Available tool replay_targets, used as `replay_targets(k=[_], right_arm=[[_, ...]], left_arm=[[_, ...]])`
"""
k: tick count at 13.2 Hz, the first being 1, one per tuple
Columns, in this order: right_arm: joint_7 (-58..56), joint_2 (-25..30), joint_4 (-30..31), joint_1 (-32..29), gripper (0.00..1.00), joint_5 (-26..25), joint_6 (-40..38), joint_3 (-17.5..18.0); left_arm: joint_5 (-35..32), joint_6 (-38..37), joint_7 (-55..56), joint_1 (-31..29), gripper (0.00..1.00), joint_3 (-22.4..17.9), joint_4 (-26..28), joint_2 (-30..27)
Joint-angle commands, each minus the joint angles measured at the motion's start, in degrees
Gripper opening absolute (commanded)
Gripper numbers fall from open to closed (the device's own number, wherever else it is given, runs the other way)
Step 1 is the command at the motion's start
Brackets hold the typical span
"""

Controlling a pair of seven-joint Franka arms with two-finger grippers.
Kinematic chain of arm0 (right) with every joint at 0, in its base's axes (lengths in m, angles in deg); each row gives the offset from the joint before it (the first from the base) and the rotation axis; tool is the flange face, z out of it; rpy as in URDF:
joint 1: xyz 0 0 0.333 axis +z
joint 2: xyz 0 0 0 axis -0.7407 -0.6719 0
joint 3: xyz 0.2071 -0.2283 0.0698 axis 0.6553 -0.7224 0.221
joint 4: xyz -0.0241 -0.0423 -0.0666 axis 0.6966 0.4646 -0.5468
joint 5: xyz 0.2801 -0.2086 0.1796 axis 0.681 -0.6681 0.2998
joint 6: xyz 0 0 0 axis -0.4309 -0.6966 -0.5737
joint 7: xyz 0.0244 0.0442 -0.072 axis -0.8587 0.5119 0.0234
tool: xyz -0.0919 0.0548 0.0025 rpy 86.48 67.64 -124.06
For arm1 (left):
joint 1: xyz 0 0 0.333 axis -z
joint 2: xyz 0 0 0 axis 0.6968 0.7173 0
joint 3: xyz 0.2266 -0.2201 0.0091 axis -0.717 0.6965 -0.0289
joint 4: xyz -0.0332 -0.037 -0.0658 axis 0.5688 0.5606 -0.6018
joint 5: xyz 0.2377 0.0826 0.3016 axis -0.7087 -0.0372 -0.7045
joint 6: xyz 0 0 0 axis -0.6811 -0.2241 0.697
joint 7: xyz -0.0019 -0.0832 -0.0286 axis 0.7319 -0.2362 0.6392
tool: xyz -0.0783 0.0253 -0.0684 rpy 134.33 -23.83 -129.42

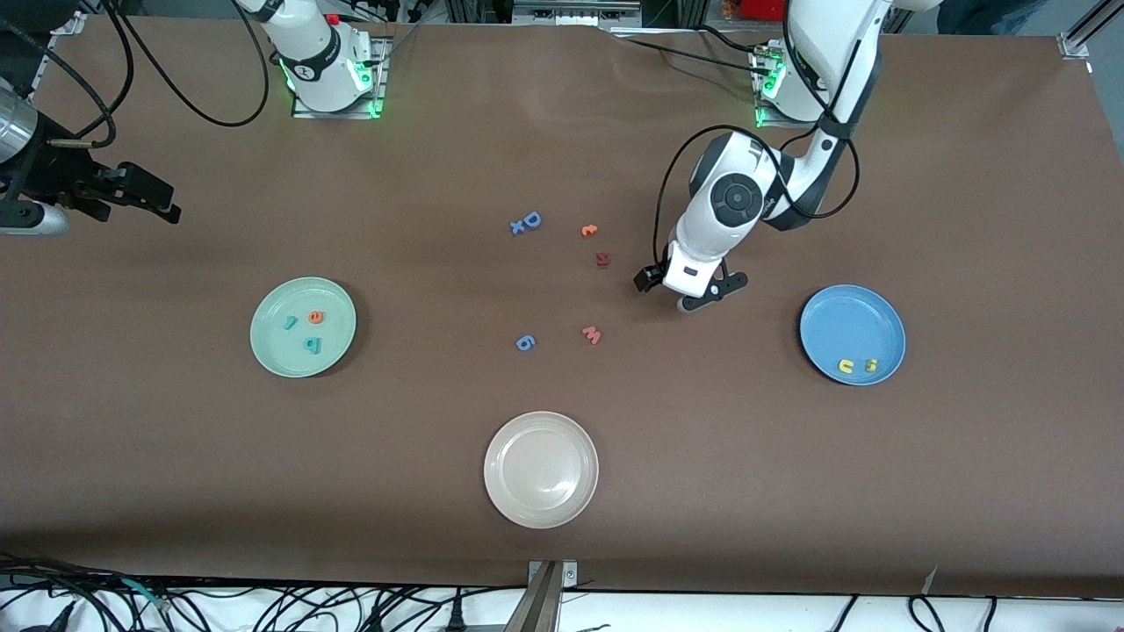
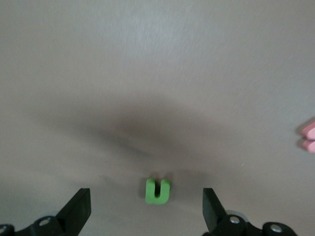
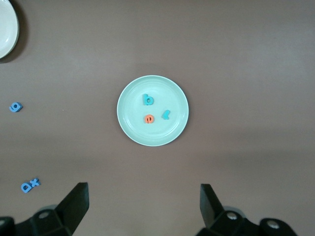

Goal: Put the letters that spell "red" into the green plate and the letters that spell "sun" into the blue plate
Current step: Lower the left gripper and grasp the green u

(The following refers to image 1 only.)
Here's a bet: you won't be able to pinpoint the green plate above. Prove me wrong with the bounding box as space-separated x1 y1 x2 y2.
249 276 358 379

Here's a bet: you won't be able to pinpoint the grey metal box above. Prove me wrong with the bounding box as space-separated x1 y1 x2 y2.
512 0 642 27

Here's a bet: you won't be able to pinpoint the beige plate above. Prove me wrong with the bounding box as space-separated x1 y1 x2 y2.
483 411 601 530

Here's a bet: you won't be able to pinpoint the brown table cover sheet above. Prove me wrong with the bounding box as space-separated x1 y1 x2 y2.
0 16 1124 598

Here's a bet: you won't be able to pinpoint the blue plate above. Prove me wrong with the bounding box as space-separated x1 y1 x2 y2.
798 284 907 387

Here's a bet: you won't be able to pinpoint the person's blue trousers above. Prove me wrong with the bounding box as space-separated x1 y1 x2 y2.
938 0 1046 36

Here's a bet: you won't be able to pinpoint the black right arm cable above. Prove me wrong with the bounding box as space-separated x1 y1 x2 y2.
0 0 270 172

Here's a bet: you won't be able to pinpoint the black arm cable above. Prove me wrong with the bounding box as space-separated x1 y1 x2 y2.
0 0 270 172
632 26 861 295

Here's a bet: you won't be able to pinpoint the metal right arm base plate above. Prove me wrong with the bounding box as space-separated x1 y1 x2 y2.
292 39 387 119

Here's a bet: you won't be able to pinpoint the tangled black floor cables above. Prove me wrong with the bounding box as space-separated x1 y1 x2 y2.
0 551 493 632

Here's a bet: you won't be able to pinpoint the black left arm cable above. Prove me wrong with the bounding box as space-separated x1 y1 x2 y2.
632 26 861 295

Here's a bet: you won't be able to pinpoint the aluminium camera post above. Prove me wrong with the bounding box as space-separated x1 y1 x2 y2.
502 560 579 632

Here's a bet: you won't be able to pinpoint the black base power cable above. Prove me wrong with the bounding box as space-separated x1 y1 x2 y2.
610 25 782 78

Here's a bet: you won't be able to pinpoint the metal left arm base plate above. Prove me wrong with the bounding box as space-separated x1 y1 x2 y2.
753 44 848 131

